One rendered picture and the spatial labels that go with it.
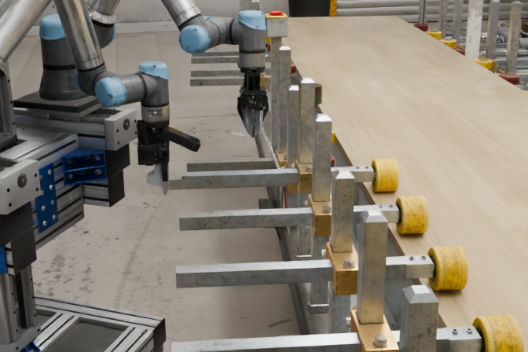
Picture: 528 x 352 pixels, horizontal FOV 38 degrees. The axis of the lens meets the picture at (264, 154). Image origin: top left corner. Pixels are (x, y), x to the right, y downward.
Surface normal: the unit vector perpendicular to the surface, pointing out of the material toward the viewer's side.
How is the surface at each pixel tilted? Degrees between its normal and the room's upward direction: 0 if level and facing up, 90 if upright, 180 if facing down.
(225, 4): 90
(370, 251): 90
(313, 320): 0
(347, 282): 90
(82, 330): 0
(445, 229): 0
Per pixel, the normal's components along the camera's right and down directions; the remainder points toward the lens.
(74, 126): -0.33, 0.30
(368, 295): 0.08, 0.32
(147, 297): 0.00, -0.95
